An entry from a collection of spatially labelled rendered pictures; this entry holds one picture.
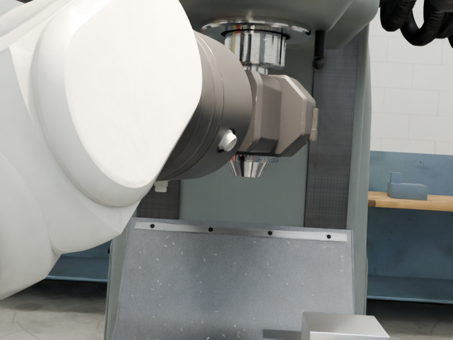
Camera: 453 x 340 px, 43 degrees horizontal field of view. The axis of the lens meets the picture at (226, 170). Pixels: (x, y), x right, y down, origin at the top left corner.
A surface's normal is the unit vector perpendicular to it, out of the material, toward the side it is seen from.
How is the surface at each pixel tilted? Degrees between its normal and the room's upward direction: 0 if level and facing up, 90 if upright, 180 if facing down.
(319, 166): 90
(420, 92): 90
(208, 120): 102
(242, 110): 91
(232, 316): 63
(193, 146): 120
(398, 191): 90
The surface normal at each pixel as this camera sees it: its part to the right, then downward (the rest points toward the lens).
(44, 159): 0.46, 0.24
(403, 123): -0.03, 0.05
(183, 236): 0.00, -0.40
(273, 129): 0.91, 0.07
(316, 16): 0.14, 0.98
